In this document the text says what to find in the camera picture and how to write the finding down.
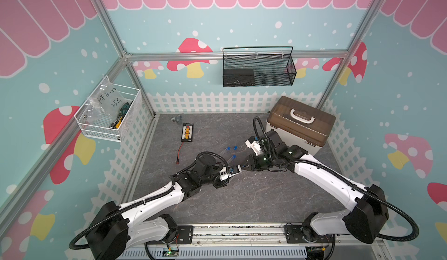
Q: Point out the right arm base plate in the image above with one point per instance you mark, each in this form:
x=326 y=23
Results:
x=298 y=234

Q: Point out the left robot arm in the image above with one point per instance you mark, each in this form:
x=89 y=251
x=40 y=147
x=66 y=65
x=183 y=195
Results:
x=118 y=227

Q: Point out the black box with orange connectors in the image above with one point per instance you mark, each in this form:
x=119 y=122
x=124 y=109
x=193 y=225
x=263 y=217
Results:
x=187 y=132

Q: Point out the white wire basket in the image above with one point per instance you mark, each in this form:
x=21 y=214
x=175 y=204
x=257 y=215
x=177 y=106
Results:
x=100 y=130

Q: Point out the brown lid storage box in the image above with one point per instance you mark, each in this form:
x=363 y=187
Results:
x=299 y=124

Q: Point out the green yellow tool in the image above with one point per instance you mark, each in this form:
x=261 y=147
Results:
x=121 y=114

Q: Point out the small grey metal bracket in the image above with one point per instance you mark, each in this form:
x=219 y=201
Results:
x=177 y=119

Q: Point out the clear test tube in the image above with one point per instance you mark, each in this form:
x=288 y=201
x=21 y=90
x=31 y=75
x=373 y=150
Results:
x=224 y=152

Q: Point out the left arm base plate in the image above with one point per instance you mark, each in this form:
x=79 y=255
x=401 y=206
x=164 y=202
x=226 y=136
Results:
x=180 y=235

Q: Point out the clear plastic bag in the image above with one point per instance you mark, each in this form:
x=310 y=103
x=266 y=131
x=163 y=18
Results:
x=104 y=102

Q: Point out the black box in mesh basket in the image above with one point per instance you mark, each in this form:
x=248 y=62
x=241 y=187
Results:
x=238 y=78

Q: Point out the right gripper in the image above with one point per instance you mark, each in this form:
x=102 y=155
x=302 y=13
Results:
x=251 y=164

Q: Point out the black wire mesh basket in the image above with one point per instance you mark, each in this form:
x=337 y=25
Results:
x=272 y=65

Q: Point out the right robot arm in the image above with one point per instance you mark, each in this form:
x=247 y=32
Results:
x=366 y=210

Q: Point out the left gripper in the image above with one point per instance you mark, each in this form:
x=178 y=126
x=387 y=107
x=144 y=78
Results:
x=221 y=184

